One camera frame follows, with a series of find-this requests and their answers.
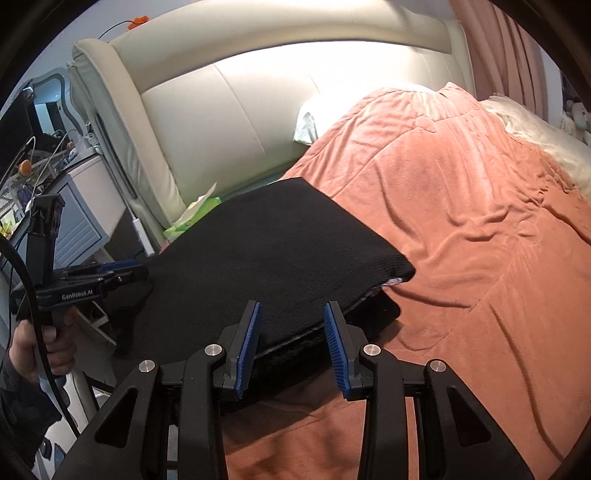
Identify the cream padded headboard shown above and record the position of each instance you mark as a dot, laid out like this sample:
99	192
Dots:
231	115

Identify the grey-blue nightstand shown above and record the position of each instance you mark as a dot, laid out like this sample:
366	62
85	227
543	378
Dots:
87	207

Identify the orange blanket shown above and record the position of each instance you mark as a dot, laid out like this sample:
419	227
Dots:
461	207

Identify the person's left hand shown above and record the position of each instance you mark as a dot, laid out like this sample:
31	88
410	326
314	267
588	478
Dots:
23	350

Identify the black bear print pants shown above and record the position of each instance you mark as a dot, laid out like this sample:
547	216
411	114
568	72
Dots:
258	240

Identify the green tissue pack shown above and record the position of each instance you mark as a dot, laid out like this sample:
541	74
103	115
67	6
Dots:
189	221

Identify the person's left forearm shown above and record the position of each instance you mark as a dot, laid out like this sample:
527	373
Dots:
23	415

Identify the grey plush toy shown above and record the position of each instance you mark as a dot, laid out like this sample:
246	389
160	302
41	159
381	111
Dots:
577	117

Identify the cream duvet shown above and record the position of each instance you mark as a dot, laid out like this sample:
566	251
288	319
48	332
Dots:
545	134

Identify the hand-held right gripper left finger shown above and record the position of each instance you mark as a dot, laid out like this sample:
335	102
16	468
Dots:
247	355

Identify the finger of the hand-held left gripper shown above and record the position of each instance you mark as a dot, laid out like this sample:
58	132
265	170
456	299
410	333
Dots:
134	277
117	266

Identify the grey framed mirror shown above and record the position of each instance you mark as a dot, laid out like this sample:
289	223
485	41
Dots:
64	87

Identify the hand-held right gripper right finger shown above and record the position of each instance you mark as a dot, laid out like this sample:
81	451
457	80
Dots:
337	355

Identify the pink curtain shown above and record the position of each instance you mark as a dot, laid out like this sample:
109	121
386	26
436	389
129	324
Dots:
508	46

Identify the small orange item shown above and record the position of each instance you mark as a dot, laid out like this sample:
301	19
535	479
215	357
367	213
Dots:
138	22

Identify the white pillow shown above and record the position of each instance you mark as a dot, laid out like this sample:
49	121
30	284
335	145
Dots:
307	124

